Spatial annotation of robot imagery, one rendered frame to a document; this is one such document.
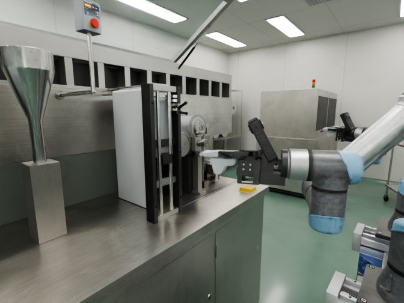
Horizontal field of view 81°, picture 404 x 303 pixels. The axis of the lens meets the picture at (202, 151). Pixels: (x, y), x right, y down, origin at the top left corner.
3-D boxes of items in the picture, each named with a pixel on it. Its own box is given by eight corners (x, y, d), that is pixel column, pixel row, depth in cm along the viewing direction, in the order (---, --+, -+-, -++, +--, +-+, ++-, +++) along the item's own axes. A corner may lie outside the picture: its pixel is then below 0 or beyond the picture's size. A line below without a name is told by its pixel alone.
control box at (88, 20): (86, 27, 78) (84, -6, 76) (74, 31, 81) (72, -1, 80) (104, 33, 84) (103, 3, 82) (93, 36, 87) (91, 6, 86)
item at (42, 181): (33, 250, 77) (8, 65, 67) (19, 236, 85) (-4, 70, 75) (77, 232, 87) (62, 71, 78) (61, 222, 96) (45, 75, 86)
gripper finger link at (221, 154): (217, 157, 56) (255, 159, 55) (217, 151, 56) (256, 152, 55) (218, 156, 61) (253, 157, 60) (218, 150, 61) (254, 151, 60)
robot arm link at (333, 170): (363, 193, 51) (367, 153, 49) (307, 189, 53) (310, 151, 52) (350, 182, 58) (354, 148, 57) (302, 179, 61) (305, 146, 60)
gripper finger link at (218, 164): (197, 174, 58) (235, 176, 57) (198, 149, 58) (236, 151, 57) (199, 172, 61) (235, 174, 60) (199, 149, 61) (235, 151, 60)
